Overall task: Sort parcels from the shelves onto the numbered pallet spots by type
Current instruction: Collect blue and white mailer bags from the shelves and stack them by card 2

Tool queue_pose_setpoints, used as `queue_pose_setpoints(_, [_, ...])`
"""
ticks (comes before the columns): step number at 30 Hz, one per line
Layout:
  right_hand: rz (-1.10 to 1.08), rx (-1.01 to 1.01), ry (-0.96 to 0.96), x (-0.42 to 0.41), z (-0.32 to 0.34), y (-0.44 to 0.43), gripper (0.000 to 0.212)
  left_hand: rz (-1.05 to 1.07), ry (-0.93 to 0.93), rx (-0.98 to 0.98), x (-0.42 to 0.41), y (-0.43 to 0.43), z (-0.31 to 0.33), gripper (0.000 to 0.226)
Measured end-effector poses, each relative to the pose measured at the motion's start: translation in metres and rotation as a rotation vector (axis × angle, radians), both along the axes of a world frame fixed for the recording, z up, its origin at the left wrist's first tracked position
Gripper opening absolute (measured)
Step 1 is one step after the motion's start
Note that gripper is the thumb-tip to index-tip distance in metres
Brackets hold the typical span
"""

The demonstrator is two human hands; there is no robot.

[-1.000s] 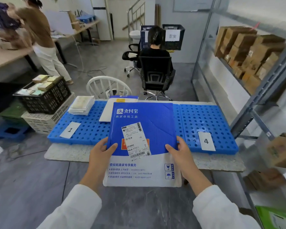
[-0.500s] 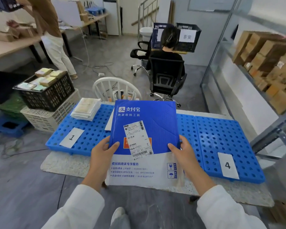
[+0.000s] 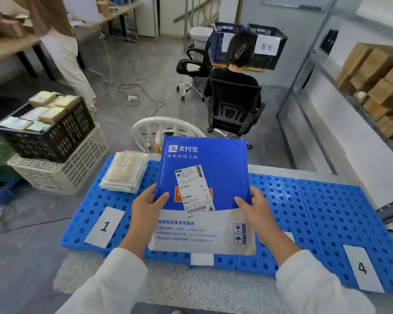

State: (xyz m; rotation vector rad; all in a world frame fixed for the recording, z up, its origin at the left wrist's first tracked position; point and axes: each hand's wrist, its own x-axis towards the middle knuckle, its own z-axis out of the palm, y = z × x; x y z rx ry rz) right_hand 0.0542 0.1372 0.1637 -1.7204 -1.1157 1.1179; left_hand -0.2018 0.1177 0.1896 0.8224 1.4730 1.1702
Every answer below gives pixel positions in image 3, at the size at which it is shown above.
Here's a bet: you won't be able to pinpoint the metal stair railing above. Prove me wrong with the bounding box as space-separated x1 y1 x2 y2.
173 0 222 53

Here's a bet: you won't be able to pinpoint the black plastic crate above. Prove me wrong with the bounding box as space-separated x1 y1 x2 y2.
0 96 97 164

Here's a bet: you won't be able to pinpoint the freestanding white board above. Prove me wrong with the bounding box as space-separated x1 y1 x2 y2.
62 0 103 24

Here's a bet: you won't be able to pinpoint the pile of taped parcels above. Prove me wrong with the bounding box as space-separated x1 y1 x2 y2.
0 90 83 133

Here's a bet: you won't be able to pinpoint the green cord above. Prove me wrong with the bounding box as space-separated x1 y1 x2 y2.
0 202 17 227

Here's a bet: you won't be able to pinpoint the thin black cable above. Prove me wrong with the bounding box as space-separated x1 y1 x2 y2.
0 216 73 241

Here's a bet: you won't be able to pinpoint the blue white mailer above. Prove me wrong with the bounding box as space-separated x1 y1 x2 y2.
148 136 257 256

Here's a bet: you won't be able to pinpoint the wall whiteboard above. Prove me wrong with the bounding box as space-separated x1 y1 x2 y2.
261 0 337 12

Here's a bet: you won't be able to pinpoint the clear bagged parcel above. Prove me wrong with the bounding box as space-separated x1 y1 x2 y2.
106 151 148 187

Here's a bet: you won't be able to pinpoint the small yellow desk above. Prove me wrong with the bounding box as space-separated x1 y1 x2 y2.
212 63 266 73

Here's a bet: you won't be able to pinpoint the black floor cable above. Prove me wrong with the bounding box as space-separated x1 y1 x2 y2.
101 78 166 118

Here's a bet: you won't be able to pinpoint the blue crate with paper sign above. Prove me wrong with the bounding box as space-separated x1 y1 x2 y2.
210 21 250 65

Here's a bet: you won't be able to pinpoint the person's left hand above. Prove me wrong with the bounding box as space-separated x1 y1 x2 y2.
130 183 170 249

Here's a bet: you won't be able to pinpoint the stack of brown cardboard boxes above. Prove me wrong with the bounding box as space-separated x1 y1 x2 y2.
334 42 393 148

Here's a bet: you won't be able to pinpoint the black crate with paper sign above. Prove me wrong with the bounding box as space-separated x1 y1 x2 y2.
247 23 289 71

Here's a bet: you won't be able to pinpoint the white refrigerator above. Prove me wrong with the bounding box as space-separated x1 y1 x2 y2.
134 0 160 38

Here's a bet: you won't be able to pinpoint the black office chair patterned back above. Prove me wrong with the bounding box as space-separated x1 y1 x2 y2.
204 77 266 150

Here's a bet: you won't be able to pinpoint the black mesh office chair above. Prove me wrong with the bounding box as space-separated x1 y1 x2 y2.
175 47 214 102

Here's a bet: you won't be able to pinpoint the wooden poles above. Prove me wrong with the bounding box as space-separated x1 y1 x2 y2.
235 0 245 25

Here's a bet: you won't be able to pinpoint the person's right forearm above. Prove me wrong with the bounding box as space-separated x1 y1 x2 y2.
260 230 377 314

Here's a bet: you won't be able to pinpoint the green plastic crate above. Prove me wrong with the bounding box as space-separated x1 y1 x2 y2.
0 132 21 176

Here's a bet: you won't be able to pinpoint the white headset device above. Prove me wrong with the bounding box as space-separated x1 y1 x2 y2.
155 128 186 151

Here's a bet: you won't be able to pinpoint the white plastic bin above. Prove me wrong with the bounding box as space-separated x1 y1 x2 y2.
189 26 214 51

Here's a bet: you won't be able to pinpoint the cream plastic crate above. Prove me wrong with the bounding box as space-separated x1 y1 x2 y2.
6 122 110 196

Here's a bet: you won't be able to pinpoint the person's right hand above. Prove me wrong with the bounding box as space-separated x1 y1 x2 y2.
234 186 284 247

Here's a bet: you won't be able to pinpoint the open cardboard carton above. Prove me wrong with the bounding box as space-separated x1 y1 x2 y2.
0 7 35 40

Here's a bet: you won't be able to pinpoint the person's left forearm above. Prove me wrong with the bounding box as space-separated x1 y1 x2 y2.
55 237 150 314

